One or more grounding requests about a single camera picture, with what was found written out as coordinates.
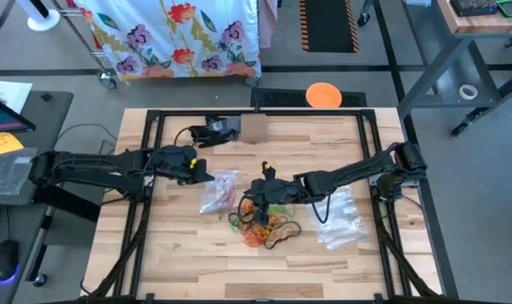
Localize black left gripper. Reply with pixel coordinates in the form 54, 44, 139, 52
153, 144, 216, 186

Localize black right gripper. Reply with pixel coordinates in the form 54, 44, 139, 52
243, 160, 302, 227

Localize clear plastic zip bag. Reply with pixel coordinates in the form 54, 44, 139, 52
199, 168, 242, 215

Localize green rubber band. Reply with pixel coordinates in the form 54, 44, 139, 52
275, 204, 297, 219
220, 213, 240, 233

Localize wide black rubber band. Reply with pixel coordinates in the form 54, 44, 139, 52
227, 198, 251, 232
262, 220, 302, 250

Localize orange rubber band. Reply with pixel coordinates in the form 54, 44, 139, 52
242, 223, 282, 249

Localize black and gray work glove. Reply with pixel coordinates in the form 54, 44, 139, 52
188, 117, 242, 149

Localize small brown cardboard box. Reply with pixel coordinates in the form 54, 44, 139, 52
240, 112, 269, 145

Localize stack of clear plastic bags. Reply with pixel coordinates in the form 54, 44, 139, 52
308, 185, 369, 251

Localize black ribbed floor mat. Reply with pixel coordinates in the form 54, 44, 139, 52
250, 87, 368, 108

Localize orange bowl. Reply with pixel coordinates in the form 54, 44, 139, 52
305, 82, 343, 109

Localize white floral cloth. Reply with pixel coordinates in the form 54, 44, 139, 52
74, 0, 262, 82

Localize black desk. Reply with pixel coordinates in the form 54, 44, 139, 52
0, 90, 106, 304

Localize pink cloth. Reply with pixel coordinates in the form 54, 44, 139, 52
258, 0, 279, 48

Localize black mat with hazard stripes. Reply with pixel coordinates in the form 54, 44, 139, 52
298, 0, 360, 54

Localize yellow sticky note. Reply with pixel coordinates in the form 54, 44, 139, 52
0, 133, 25, 156

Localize gray workbench with wooden top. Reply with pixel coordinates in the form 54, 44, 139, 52
397, 0, 512, 137

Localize white paper sheet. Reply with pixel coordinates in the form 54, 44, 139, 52
0, 79, 33, 115

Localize computer monitor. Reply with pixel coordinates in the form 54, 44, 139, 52
0, 93, 36, 135

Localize black computer mouse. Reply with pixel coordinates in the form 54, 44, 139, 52
0, 239, 20, 285

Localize white tape roll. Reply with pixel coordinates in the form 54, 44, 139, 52
457, 84, 478, 101

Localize green plastic tray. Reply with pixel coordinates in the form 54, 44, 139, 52
495, 0, 512, 19

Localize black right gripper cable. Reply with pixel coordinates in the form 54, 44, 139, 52
310, 194, 332, 225

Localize black floor cables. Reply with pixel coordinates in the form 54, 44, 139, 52
52, 123, 117, 155

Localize chrome wire rack cart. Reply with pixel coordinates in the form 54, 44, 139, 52
48, 0, 259, 90

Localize white round pedestal base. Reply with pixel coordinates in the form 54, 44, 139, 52
14, 0, 61, 33

